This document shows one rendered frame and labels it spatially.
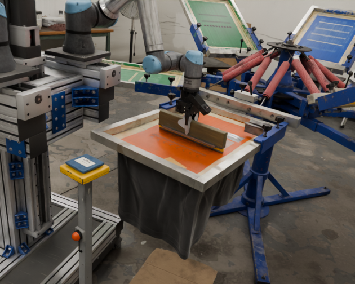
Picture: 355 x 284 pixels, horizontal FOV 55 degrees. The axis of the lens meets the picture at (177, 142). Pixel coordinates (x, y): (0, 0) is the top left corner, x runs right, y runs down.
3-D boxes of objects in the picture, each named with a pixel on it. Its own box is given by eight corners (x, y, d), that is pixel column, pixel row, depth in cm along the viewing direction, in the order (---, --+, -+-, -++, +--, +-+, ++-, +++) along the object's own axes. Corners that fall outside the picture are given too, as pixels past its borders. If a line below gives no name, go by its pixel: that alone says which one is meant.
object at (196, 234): (189, 259, 149) (203, 174, 131) (182, 254, 150) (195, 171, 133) (237, 213, 183) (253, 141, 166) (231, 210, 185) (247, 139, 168)
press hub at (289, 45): (262, 228, 259) (311, 47, 203) (218, 207, 278) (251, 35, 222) (281, 207, 288) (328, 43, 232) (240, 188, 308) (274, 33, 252)
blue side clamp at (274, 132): (261, 154, 156) (263, 140, 153) (251, 150, 158) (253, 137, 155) (284, 137, 179) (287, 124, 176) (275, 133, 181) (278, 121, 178)
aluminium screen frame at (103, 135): (202, 192, 119) (204, 183, 118) (90, 138, 149) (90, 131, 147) (283, 133, 179) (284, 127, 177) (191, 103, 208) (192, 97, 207)
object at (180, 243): (186, 263, 147) (199, 177, 129) (112, 217, 170) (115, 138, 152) (190, 259, 149) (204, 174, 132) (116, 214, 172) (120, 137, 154)
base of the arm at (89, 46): (55, 49, 160) (54, 27, 156) (75, 46, 173) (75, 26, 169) (82, 55, 156) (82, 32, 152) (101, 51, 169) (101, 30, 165)
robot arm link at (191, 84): (204, 78, 148) (194, 80, 142) (203, 88, 150) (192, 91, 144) (190, 74, 152) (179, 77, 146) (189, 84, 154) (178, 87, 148)
